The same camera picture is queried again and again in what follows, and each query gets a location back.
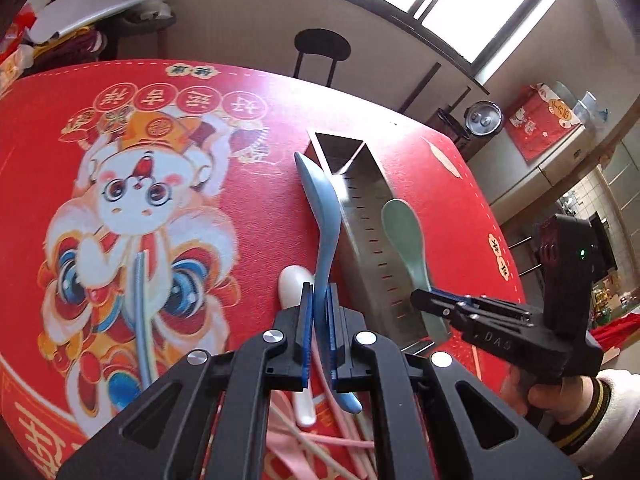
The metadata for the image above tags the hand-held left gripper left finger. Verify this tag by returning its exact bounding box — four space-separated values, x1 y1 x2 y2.
57 284 315 480

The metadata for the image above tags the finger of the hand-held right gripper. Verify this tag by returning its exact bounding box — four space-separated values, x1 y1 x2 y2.
411 290 481 333
430 287 533 323

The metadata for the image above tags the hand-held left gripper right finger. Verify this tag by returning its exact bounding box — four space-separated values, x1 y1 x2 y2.
327 285 583 480

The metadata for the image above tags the green spoon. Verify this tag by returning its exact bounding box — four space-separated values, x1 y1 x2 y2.
381 199 432 293

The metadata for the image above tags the stainless steel utensil holder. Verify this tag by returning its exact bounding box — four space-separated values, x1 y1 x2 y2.
306 130 453 353

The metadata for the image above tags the blue spoon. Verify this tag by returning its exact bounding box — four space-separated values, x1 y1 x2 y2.
293 151 363 416

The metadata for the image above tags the person's right forearm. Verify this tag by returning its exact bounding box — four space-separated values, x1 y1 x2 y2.
542 370 640 476

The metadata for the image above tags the person's right hand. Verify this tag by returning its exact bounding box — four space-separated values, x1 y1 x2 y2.
500 367 601 426

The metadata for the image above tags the white spoon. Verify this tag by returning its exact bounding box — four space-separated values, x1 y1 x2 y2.
277 265 317 428

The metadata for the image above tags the white counter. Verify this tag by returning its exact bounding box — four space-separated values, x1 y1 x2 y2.
487 125 640 211

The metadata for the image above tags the blue chopstick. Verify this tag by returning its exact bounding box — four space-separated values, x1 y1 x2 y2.
134 251 153 392

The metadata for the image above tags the black metal rack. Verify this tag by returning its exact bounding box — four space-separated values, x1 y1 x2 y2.
434 106 488 161

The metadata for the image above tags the silver pressure cooker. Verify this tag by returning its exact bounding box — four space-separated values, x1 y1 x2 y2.
462 100 503 137

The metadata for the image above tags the red gift box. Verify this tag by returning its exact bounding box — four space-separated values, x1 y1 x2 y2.
507 84 586 162

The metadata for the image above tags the black leaning bar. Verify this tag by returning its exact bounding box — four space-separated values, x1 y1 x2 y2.
400 62 443 112

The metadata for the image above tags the clear plastic bag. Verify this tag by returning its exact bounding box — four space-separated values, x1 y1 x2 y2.
574 91 614 127

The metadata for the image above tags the black round stool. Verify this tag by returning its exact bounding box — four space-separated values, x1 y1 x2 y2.
292 28 351 88

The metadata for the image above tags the dark window sill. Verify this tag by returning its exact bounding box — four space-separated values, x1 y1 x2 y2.
262 0 491 96

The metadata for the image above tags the red printed table mat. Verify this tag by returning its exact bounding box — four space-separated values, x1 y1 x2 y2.
0 57 531 480

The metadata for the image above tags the dark wooden side table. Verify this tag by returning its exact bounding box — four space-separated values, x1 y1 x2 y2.
97 12 177 61

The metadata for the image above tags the dark red cloth pile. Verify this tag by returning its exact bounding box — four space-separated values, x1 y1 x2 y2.
30 25 108 68

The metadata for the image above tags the white foam board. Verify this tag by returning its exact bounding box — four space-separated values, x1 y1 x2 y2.
27 0 173 43

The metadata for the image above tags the cream tissue pack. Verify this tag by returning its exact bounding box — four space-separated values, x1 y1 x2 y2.
0 45 36 88

